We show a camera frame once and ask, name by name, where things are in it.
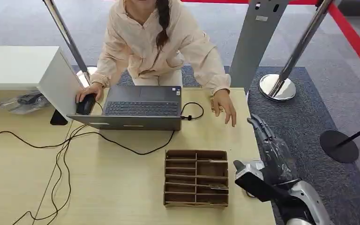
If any person's right hand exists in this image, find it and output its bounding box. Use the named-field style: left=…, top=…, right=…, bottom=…
left=75, top=82, right=105, bottom=104

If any person's left hand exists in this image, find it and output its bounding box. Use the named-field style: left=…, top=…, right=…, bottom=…
left=212, top=89, right=238, bottom=128

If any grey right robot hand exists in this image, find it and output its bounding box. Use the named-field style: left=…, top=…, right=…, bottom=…
left=247, top=113, right=299, bottom=188

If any black computer mouse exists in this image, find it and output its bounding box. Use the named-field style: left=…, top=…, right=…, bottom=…
left=75, top=93, right=98, bottom=116

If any clear plastic wrap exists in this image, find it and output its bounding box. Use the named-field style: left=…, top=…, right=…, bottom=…
left=257, top=136, right=299, bottom=188

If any small black block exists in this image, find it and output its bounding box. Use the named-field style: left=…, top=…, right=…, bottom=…
left=50, top=109, right=69, bottom=127

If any grey laptop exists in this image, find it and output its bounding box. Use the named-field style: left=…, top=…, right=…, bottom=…
left=67, top=85, right=183, bottom=131

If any grey metal column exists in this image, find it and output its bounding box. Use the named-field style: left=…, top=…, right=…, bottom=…
left=228, top=0, right=290, bottom=94

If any black round-base stand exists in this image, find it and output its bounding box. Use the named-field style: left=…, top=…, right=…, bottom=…
left=319, top=119, right=360, bottom=164

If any clear plastic bag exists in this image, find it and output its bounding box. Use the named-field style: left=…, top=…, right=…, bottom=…
left=0, top=91, right=51, bottom=115

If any person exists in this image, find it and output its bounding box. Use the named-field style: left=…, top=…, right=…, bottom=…
left=75, top=0, right=237, bottom=128

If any white box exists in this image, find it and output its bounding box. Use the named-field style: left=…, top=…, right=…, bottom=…
left=0, top=45, right=85, bottom=122

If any wooden card box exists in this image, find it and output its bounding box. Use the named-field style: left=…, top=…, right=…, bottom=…
left=163, top=149, right=230, bottom=208

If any red barrier belt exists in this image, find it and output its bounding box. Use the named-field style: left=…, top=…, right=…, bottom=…
left=327, top=1, right=360, bottom=84

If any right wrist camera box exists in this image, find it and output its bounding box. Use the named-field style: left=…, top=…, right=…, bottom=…
left=233, top=159, right=290, bottom=203

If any looped black cable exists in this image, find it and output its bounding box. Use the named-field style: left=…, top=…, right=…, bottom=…
left=180, top=101, right=205, bottom=121

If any chrome stanchion post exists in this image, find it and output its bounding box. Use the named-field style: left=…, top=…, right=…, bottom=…
left=258, top=0, right=336, bottom=103
left=42, top=0, right=98, bottom=89

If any thick black cable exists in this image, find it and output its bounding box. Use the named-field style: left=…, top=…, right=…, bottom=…
left=0, top=123, right=176, bottom=156

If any thin black cable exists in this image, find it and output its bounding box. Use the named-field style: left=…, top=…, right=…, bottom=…
left=10, top=123, right=90, bottom=225

